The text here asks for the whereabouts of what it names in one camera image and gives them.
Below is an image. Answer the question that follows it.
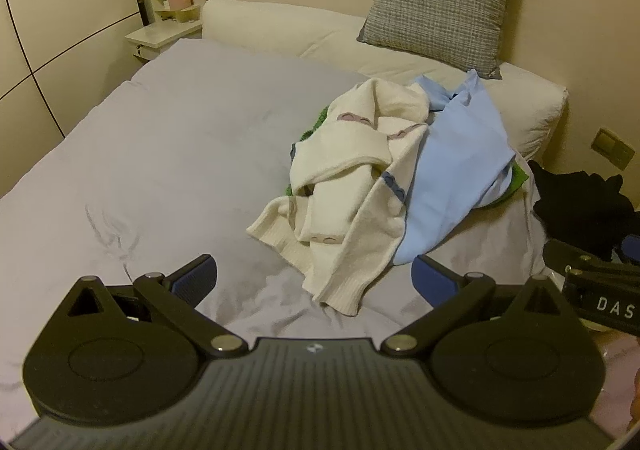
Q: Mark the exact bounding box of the wall socket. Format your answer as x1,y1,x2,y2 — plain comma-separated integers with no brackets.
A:
591,127,635,171

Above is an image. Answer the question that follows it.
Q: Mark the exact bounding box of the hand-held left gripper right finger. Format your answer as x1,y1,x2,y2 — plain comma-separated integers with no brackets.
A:
381,254,567,359

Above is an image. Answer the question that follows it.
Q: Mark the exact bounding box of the light blue garment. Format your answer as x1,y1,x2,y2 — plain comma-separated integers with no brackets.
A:
392,69,517,267

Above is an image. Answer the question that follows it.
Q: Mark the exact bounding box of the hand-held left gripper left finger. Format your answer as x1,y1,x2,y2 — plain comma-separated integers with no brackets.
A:
65,254,249,359

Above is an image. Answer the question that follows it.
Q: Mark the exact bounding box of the cream striped knit sweater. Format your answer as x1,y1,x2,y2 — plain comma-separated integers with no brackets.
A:
246,77,432,317

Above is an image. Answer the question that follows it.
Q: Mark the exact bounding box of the bed with grey sheet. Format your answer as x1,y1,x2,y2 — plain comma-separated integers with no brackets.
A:
0,37,557,437

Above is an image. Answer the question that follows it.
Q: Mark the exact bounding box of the green knit garment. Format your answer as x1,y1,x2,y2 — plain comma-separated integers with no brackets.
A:
284,105,531,207

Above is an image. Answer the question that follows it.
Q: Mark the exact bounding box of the black cloth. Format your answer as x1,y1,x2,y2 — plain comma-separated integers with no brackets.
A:
527,160,637,262

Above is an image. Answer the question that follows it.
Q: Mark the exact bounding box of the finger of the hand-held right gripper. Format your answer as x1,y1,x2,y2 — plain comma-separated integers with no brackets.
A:
542,237,640,281

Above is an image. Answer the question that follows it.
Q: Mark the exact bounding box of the cream bolster cushion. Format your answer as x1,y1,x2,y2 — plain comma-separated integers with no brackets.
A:
201,0,569,162

